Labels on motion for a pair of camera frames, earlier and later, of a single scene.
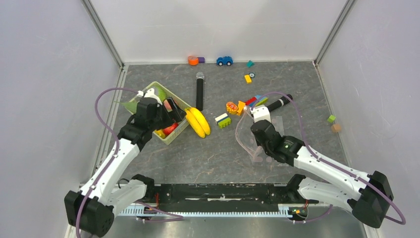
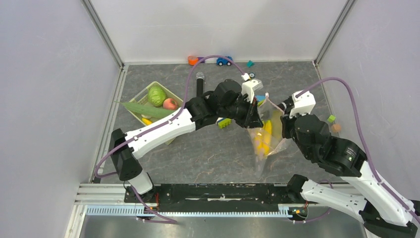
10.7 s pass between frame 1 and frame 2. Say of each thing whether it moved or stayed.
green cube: stayed
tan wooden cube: stayed
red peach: stayed
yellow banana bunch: moved
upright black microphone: stayed
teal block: stayed
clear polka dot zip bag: moved
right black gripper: moved
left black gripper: moved
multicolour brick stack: stayed
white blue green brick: stayed
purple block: stayed
